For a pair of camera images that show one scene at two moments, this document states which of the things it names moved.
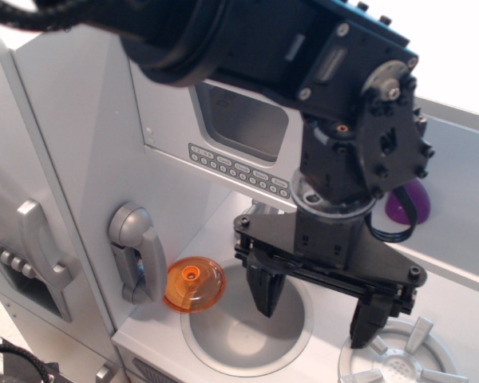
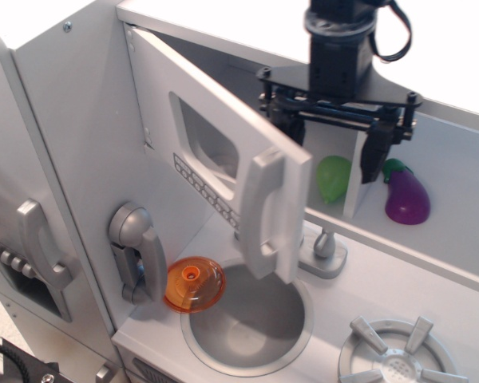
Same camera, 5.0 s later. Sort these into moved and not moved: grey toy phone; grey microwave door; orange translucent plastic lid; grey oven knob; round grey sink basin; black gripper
Moved: grey microwave door; black gripper
Not moved: grey toy phone; round grey sink basin; orange translucent plastic lid; grey oven knob
